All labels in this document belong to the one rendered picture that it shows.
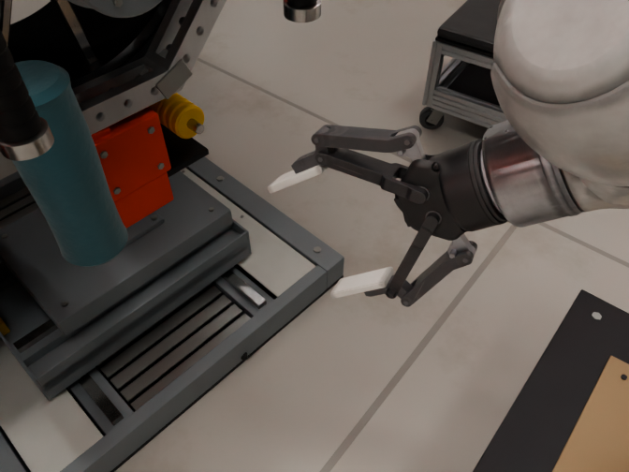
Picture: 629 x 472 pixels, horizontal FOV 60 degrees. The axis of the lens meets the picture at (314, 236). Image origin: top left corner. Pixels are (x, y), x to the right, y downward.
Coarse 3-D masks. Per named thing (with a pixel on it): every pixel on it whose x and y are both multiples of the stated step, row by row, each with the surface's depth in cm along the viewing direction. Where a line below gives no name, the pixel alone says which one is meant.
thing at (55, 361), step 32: (192, 256) 118; (224, 256) 118; (0, 288) 112; (160, 288) 112; (192, 288) 116; (0, 320) 103; (32, 320) 107; (96, 320) 107; (128, 320) 106; (32, 352) 100; (64, 352) 103; (96, 352) 104; (64, 384) 102
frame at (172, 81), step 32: (192, 0) 82; (224, 0) 81; (160, 32) 82; (192, 32) 80; (128, 64) 81; (160, 64) 81; (192, 64) 83; (96, 96) 76; (128, 96) 77; (160, 96) 82; (96, 128) 76
